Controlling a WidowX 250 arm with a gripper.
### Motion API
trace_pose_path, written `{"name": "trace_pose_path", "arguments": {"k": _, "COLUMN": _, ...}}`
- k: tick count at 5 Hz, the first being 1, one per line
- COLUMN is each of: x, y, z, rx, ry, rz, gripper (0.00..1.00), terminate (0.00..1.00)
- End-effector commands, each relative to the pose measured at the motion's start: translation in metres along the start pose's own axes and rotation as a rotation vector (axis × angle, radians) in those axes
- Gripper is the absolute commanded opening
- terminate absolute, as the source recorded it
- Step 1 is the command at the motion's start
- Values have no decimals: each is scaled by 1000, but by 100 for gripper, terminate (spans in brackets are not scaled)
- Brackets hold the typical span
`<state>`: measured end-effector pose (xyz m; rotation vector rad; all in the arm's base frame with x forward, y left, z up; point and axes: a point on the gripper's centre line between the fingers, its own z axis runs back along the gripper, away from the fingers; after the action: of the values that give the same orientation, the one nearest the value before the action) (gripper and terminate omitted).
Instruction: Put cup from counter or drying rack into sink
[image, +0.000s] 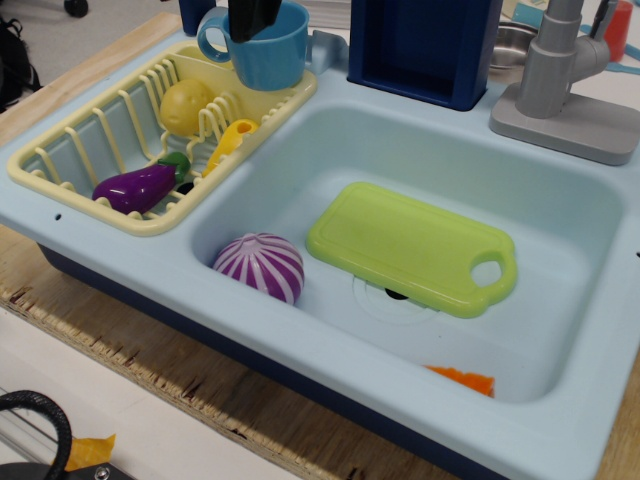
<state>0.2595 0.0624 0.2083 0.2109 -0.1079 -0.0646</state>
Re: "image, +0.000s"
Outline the red plastic cup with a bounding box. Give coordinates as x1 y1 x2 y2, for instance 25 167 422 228
604 1 633 62

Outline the grey toy faucet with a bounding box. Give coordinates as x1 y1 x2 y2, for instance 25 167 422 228
489 1 639 166

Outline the yellow toy utensil handle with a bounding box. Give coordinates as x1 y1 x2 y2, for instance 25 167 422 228
201 119 259 178

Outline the blue plastic utensil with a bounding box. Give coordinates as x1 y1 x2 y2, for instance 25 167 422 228
606 44 640 75

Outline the green plastic cutting board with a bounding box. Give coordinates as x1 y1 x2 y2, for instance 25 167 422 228
306 182 518 318

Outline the yellow toy potato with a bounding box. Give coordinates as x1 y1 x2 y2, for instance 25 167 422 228
160 79 213 137

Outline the blue plastic cup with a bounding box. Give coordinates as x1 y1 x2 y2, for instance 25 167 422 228
197 1 309 91

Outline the purple striped toy onion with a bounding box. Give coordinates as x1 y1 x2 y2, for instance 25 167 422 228
212 233 305 305

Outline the black backpack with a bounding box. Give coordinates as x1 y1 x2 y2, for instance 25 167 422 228
1 19 42 113

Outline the black chair wheel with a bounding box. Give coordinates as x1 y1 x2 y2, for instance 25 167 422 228
63 0 89 18

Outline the orange toy carrot piece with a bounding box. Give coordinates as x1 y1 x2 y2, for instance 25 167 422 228
425 365 495 398

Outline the dark blue plastic box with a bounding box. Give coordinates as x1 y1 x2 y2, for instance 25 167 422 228
347 0 502 111

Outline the metal bowl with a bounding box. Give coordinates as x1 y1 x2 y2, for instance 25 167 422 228
490 21 538 72

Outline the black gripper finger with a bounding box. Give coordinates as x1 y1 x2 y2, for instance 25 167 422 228
228 0 282 43

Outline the purple toy eggplant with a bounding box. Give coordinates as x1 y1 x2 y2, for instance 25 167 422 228
92 152 191 214

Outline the cream plastic drying rack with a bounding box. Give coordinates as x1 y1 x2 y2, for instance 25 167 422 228
6 40 317 236

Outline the light blue toy sink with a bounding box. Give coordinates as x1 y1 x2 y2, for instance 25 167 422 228
1 63 639 479

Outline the black braided cable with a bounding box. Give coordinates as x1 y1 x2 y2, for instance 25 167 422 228
0 390 74 480

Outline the orange tape piece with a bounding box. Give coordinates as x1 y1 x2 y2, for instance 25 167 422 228
64 434 117 472

